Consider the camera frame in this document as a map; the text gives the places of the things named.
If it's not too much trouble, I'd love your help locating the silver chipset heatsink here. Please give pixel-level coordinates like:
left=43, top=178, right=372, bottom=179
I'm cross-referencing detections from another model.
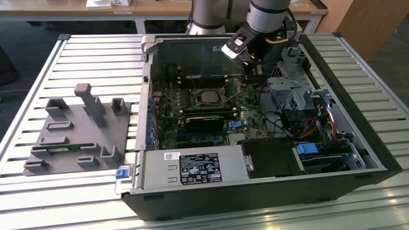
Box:
left=228, top=133, right=247, bottom=144

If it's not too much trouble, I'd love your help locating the green motherboard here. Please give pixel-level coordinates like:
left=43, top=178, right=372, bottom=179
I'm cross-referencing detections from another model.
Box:
left=148, top=76, right=272, bottom=150

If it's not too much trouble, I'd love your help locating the black open PC case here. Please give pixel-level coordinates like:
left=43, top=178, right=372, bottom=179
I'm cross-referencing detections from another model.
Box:
left=120, top=33, right=404, bottom=222

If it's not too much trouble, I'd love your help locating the wooden cabinet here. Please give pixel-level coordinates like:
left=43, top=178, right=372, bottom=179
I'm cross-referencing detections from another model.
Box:
left=315, top=0, right=409, bottom=63

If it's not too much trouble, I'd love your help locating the grey parts rack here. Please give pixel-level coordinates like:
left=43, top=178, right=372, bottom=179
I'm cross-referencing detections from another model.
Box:
left=23, top=83, right=134, bottom=177

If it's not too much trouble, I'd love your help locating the silver power supply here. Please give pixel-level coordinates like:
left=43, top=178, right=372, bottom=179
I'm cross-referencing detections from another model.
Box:
left=140, top=145, right=254, bottom=190

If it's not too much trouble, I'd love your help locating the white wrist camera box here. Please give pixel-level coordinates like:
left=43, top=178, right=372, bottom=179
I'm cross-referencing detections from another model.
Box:
left=222, top=35, right=256, bottom=60

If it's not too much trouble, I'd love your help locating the wooden desk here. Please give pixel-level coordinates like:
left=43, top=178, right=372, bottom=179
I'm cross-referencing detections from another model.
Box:
left=0, top=0, right=331, bottom=35

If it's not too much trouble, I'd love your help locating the CPU socket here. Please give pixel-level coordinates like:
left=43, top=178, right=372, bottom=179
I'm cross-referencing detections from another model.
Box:
left=191, top=88, right=232, bottom=107

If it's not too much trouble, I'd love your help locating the dark office chair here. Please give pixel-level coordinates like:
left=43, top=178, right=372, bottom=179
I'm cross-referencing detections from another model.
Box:
left=0, top=44, right=19, bottom=86

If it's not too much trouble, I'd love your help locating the blue disk carrier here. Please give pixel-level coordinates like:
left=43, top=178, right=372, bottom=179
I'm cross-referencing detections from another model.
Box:
left=296, top=143, right=320, bottom=156

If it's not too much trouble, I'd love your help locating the silver topped CPU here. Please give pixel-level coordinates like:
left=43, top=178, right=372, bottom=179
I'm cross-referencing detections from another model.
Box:
left=200, top=91, right=222, bottom=102

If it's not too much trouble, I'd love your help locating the black cable bundle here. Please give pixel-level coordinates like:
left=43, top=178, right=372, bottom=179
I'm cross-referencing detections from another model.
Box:
left=259, top=82, right=308, bottom=142

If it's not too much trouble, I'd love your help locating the green RAM stick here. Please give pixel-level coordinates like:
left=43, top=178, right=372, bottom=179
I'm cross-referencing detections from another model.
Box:
left=34, top=142, right=96, bottom=153

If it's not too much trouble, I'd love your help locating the yellow red wire bundle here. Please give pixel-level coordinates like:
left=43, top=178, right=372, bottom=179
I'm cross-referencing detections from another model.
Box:
left=302, top=102, right=340, bottom=142

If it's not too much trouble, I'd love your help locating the black graphics card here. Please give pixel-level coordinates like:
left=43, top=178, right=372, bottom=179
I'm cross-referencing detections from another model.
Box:
left=184, top=115, right=226, bottom=132

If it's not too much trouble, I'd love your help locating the silver perforated drive cage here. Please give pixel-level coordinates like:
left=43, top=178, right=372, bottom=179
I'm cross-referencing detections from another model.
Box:
left=267, top=46, right=336, bottom=113

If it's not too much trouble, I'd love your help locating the metal socket cover frame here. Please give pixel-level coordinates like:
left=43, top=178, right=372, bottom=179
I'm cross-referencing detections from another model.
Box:
left=223, top=79, right=247, bottom=101

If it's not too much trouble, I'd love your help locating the black plastic shroud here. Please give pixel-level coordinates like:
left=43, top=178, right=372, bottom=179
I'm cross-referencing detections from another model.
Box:
left=242, top=138, right=304, bottom=179

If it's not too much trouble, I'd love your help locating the plain white box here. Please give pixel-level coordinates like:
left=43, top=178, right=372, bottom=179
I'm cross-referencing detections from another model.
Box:
left=86, top=0, right=114, bottom=11

